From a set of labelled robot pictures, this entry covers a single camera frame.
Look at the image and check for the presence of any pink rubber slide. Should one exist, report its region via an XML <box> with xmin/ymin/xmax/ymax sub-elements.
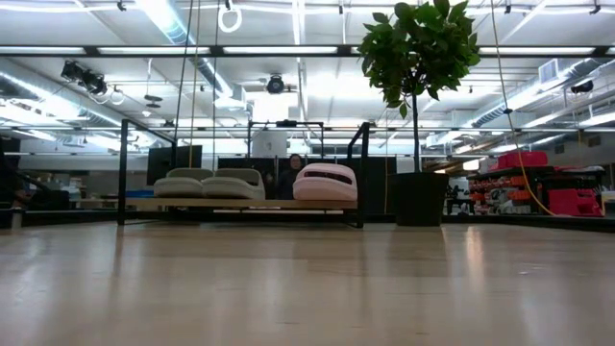
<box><xmin>292</xmin><ymin>162</ymin><xmax>359</xmax><ymax>203</ymax></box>

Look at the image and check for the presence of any grey rubber slide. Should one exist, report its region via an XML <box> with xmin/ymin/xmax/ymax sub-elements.
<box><xmin>201</xmin><ymin>167</ymin><xmax>267</xmax><ymax>201</ymax></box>
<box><xmin>153</xmin><ymin>167</ymin><xmax>215</xmax><ymax>199</ymax></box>

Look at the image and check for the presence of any person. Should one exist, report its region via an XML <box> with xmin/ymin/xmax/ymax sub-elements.
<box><xmin>277</xmin><ymin>153</ymin><xmax>307</xmax><ymax>201</ymax></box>

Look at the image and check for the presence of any green potted plant black pot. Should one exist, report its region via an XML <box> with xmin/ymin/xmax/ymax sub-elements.
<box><xmin>357</xmin><ymin>0</ymin><xmax>481</xmax><ymax>228</ymax></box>

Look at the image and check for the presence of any black storage rack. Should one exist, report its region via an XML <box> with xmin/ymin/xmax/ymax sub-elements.
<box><xmin>468</xmin><ymin>165</ymin><xmax>607</xmax><ymax>217</ymax></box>

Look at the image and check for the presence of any red plastic bin stack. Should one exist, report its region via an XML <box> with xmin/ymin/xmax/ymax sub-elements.
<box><xmin>547</xmin><ymin>187</ymin><xmax>604</xmax><ymax>217</ymax></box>

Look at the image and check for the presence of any black partition wall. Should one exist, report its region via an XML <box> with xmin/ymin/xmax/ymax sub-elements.
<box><xmin>216</xmin><ymin>155</ymin><xmax>398</xmax><ymax>215</ymax></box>

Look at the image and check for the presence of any wooden shelf black metal frame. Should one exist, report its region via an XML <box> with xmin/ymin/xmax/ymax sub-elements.
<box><xmin>117</xmin><ymin>118</ymin><xmax>372</xmax><ymax>230</ymax></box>

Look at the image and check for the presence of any black round ceiling camera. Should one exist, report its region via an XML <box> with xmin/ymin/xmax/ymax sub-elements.
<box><xmin>265</xmin><ymin>73</ymin><xmax>286</xmax><ymax>95</ymax></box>

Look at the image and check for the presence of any black hanging cable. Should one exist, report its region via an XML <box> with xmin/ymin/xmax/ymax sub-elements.
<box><xmin>173</xmin><ymin>0</ymin><xmax>195</xmax><ymax>143</ymax></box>

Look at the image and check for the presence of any white hanging ring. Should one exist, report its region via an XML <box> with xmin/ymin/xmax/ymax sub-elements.
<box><xmin>217</xmin><ymin>3</ymin><xmax>244</xmax><ymax>34</ymax></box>

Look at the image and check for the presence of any thin yellow hanging cable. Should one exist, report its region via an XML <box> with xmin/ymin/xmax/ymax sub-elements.
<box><xmin>488</xmin><ymin>0</ymin><xmax>561</xmax><ymax>217</ymax></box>

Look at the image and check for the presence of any black metal rig frame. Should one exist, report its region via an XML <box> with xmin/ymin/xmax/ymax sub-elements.
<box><xmin>0</xmin><ymin>44</ymin><xmax>615</xmax><ymax>235</ymax></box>

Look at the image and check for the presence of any black ceiling camera cluster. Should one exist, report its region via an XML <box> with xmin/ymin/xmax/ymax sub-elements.
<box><xmin>60</xmin><ymin>60</ymin><xmax>110</xmax><ymax>96</ymax></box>

